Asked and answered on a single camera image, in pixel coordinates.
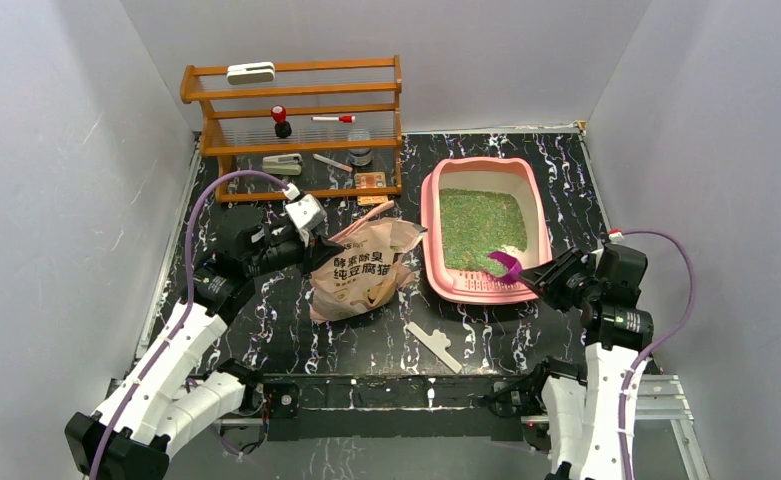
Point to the orange snack packet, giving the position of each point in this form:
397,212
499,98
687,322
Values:
367,181

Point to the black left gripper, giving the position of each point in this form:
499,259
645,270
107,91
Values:
310,249

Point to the orange wooden shelf rack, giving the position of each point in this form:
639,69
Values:
238,131

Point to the grey bag sealing clip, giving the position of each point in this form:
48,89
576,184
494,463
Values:
437,343

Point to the cat litter bag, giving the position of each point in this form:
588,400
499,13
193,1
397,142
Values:
367,274

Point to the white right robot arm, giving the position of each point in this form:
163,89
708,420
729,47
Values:
591,408

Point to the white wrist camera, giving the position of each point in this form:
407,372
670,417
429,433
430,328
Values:
304,211
611,237

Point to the small glass jar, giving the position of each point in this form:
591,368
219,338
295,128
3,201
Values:
360,156

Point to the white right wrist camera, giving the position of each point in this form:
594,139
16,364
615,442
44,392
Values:
611,237

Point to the purple litter scoop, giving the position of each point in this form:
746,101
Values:
505,269

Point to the red white marker pen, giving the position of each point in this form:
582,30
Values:
346,119

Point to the grey stapler lower shelf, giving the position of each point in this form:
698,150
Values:
283,164

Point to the red black stamp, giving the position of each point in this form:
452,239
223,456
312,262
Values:
282,127

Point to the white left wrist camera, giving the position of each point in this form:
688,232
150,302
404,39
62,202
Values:
304,211

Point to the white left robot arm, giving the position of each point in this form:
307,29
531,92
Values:
156,410

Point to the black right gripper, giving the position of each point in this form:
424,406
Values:
547,275

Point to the pink cat litter box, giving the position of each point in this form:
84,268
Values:
471,207

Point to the white stapler on top shelf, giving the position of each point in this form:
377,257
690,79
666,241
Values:
251,73

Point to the white pen on shelf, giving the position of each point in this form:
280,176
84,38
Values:
330,162

